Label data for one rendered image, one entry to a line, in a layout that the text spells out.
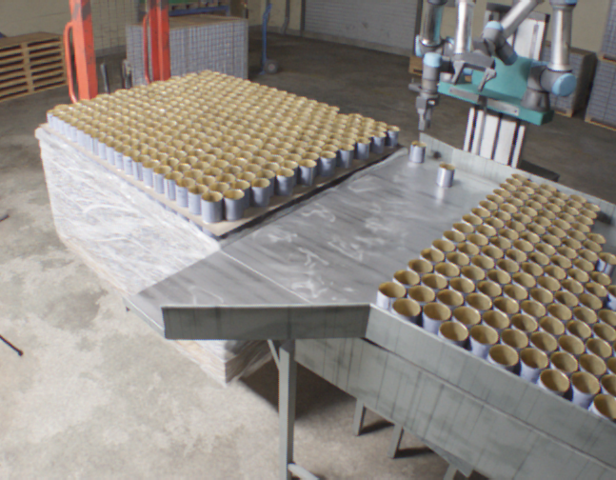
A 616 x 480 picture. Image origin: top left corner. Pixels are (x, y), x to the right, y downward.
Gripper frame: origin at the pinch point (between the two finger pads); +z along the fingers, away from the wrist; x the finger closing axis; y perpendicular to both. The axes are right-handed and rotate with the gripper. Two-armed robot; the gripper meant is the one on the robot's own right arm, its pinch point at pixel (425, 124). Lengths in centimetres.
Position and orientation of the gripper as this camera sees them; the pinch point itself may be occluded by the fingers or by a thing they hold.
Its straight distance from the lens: 220.8
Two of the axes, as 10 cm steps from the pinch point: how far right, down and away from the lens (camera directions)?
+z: -0.5, 8.6, 5.1
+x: 6.4, -3.7, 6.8
